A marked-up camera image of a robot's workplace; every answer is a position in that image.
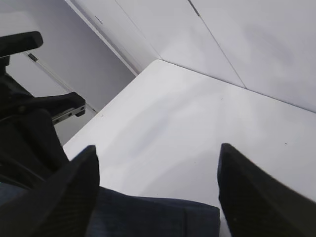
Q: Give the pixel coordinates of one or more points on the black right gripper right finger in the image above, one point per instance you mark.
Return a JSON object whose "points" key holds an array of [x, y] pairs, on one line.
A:
{"points": [[257, 205]]}

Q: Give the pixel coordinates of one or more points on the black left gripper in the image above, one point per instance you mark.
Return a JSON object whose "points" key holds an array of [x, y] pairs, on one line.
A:
{"points": [[30, 150]]}

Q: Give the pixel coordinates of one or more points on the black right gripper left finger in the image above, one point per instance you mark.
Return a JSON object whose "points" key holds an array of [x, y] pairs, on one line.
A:
{"points": [[61, 206]]}

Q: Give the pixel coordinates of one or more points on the navy blue fabric lunch bag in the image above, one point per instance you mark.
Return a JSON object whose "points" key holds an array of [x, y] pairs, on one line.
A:
{"points": [[119, 215]]}

